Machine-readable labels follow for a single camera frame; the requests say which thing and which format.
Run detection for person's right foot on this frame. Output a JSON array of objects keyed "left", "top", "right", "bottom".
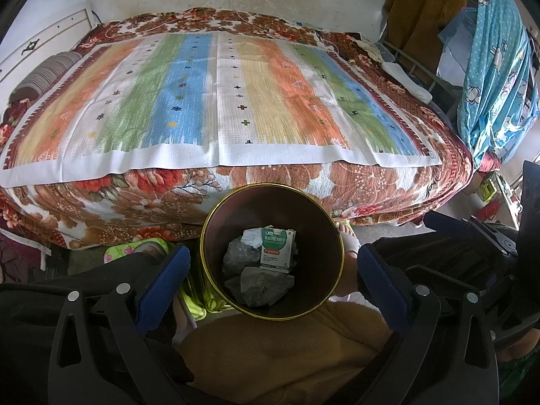
[{"left": 336, "top": 219, "right": 363, "bottom": 298}]

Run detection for person's brown fleece garment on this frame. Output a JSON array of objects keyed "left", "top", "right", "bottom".
[{"left": 175, "top": 299, "right": 408, "bottom": 405}]

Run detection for striped colourful mat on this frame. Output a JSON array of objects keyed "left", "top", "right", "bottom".
[{"left": 0, "top": 29, "right": 443, "bottom": 188}]

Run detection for person's left foot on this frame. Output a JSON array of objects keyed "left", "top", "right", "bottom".
[{"left": 135, "top": 240, "right": 169, "bottom": 262}]

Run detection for pale blue plastic bag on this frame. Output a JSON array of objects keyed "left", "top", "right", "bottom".
[{"left": 436, "top": 6, "right": 477, "bottom": 89}]

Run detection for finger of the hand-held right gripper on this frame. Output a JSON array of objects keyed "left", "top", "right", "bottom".
[{"left": 423, "top": 210, "right": 519, "bottom": 258}]

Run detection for dark gold-rimmed trash bin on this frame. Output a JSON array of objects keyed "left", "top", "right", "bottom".
[{"left": 199, "top": 183, "right": 347, "bottom": 320}]

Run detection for person's foot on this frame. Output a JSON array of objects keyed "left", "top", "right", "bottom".
[
  {"left": 135, "top": 240, "right": 169, "bottom": 262},
  {"left": 336, "top": 219, "right": 363, "bottom": 298}
]

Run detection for metal bed rail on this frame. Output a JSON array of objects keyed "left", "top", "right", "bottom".
[{"left": 382, "top": 40, "right": 462, "bottom": 114}]

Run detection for brown floral blanket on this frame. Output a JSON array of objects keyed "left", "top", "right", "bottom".
[{"left": 0, "top": 6, "right": 473, "bottom": 249}]

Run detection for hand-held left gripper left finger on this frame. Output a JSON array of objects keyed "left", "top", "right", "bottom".
[{"left": 47, "top": 244, "right": 199, "bottom": 405}]

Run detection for green box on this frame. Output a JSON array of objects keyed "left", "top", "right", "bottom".
[{"left": 479, "top": 173, "right": 498, "bottom": 201}]

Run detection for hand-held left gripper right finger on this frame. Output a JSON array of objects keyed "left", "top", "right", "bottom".
[{"left": 356, "top": 244, "right": 501, "bottom": 405}]

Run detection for white wooden headboard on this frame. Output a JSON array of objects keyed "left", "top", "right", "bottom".
[{"left": 0, "top": 6, "right": 100, "bottom": 89}]

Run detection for blue dotted printed cloth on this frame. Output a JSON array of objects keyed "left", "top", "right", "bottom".
[{"left": 458, "top": 0, "right": 540, "bottom": 169}]

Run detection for red container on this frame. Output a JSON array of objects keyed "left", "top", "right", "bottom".
[{"left": 481, "top": 200, "right": 503, "bottom": 220}]

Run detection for person's black pants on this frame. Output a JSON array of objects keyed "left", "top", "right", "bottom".
[{"left": 0, "top": 236, "right": 507, "bottom": 389}]

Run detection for brown hanging coat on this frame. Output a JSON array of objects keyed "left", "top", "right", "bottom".
[{"left": 382, "top": 0, "right": 469, "bottom": 89}]

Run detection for small medicine box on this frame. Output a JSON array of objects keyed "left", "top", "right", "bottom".
[{"left": 259, "top": 227, "right": 297, "bottom": 274}]

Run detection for white folded towel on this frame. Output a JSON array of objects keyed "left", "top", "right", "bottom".
[{"left": 382, "top": 61, "right": 433, "bottom": 102}]

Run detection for white printed plastic bag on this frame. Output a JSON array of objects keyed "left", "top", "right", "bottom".
[{"left": 223, "top": 266, "right": 296, "bottom": 308}]

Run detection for grey striped pillow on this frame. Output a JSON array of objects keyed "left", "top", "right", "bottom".
[{"left": 9, "top": 51, "right": 83, "bottom": 103}]

